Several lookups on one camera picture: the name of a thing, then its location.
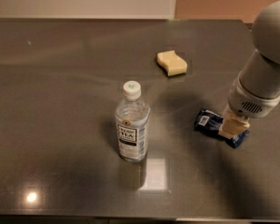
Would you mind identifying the clear plastic water bottle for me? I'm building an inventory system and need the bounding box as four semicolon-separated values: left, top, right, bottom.
115;81;150;162

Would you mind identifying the yellow sponge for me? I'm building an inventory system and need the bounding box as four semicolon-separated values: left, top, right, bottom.
157;50;188;77

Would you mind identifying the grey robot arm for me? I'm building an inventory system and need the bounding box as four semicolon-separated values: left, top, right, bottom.
219;1;280;138

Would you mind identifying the blue rxbar wrapper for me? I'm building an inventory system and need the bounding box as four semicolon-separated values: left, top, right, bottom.
194;108;249;148

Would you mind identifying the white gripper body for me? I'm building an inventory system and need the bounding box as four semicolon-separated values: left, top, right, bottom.
228;77;280;119

